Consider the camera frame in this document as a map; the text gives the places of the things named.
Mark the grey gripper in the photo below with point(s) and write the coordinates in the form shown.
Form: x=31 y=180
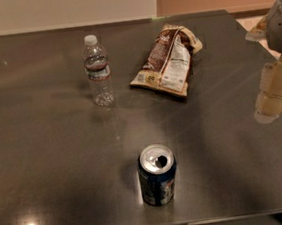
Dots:
x=281 y=32

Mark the blue pepsi can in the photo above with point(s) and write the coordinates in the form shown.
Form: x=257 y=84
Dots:
x=157 y=171

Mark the clear plastic water bottle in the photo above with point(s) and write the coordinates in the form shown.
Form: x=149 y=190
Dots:
x=96 y=65

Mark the brown chip bag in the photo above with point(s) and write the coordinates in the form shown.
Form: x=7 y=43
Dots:
x=168 y=65

